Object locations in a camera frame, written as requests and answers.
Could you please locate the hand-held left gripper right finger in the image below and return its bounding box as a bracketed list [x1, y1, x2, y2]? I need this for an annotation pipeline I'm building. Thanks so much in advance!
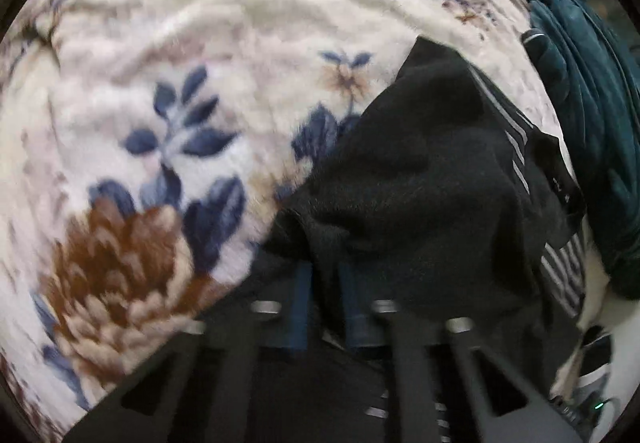
[336, 264, 586, 443]

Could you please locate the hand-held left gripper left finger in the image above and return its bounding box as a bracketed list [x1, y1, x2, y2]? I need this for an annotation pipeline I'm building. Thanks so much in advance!
[62, 267, 315, 443]

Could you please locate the black garment with striped band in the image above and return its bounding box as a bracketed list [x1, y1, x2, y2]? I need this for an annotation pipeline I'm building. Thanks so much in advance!
[235, 36, 590, 374]

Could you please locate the teal fleece blanket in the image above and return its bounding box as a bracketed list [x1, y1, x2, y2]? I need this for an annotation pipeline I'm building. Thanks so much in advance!
[510, 0, 640, 301]

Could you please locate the white floral fleece blanket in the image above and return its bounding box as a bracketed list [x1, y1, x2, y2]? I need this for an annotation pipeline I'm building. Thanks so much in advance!
[0, 0, 576, 441]

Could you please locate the black cloth with white stripe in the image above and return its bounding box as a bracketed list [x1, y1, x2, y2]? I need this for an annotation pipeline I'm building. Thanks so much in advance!
[520, 26, 552, 55]

